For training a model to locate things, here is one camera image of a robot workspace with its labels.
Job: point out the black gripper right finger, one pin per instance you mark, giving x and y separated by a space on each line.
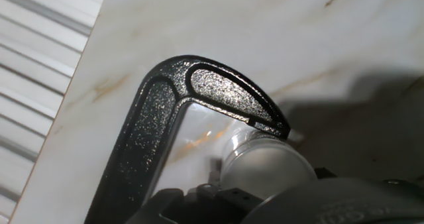
326 173

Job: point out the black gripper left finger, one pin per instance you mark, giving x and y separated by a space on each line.
215 207

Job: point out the black metal C-clamp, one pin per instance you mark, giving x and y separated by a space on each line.
145 138

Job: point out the marble pattern board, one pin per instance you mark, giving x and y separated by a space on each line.
232 25

